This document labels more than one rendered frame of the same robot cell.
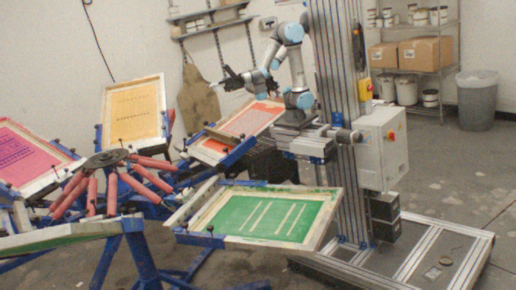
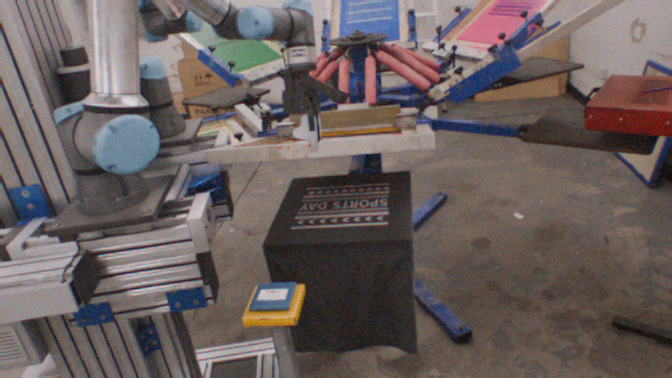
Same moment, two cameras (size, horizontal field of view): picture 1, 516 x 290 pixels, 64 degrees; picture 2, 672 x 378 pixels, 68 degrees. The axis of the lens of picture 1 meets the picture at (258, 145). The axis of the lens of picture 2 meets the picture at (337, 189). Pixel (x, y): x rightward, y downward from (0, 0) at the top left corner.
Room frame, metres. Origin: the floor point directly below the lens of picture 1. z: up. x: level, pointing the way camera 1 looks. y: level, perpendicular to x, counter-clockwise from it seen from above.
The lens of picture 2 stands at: (4.04, -1.11, 1.70)
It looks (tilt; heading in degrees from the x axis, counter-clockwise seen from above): 25 degrees down; 131
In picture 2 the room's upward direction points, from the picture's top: 8 degrees counter-clockwise
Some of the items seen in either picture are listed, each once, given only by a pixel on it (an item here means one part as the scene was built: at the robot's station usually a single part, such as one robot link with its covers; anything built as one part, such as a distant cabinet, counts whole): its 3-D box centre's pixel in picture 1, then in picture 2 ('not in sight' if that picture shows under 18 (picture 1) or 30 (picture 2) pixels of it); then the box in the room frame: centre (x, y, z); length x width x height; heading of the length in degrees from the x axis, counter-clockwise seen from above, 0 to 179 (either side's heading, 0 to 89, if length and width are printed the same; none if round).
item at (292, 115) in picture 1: (294, 111); (158, 117); (2.63, -0.28, 1.31); 0.15 x 0.15 x 0.10
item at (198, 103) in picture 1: (195, 90); not in sight; (5.00, 0.62, 1.06); 0.53 x 0.07 x 1.05; 121
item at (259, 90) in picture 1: (259, 90); (158, 24); (2.44, -0.07, 1.55); 0.11 x 0.08 x 0.11; 19
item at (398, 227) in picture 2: (255, 145); (343, 204); (3.08, 0.02, 0.95); 0.48 x 0.44 x 0.01; 121
